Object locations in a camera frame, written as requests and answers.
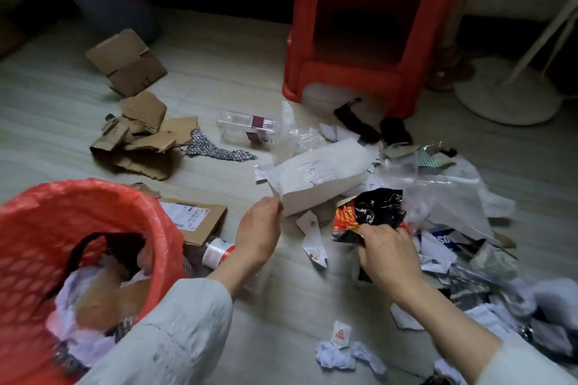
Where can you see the clear plastic box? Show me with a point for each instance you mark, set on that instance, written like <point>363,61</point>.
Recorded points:
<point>235,125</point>

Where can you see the black snack wrapper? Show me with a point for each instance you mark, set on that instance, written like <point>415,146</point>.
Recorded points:
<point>375,208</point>

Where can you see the pile of mixed scrap litter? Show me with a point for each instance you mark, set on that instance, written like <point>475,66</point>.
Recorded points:
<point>438,254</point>

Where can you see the white sleeve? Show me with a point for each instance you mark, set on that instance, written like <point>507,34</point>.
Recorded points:
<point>519,366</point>
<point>162,335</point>

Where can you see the white round fan base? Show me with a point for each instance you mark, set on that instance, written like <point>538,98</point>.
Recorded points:
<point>505,96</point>

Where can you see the person's left forearm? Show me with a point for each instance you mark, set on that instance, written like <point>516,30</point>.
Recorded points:
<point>235,276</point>

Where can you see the plastic bottle red label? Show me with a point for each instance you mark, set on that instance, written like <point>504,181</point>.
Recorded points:
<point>216,251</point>

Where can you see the black mesh piece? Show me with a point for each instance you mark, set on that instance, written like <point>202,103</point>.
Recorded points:
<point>396,132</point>
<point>356,120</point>

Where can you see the red plastic stool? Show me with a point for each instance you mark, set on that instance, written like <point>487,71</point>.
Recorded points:
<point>307,69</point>

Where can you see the white left sleeve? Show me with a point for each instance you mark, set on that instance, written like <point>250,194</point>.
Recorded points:
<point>162,335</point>

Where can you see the black white patterned cloth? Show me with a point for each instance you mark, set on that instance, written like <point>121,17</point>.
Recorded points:
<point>203,148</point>

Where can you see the person's left hand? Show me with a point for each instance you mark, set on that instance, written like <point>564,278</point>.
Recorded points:
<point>257,231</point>

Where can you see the torn cardboard pieces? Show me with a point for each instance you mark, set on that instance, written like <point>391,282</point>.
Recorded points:
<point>144,109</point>

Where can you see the person's right hand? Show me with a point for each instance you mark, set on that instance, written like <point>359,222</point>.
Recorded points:
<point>390,263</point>

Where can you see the brown labelled cardboard mailer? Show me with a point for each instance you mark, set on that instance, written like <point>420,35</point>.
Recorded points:
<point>207,222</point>

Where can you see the white parcel bag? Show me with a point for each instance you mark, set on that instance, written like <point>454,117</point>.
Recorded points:
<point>325,168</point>

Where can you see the red-lined waste basket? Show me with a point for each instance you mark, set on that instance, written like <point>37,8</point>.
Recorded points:
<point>27,272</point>

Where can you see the white right sleeve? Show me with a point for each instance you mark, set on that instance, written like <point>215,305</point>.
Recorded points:
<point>519,366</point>

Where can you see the person's right forearm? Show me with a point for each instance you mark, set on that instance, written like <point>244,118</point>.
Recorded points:
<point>447,330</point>

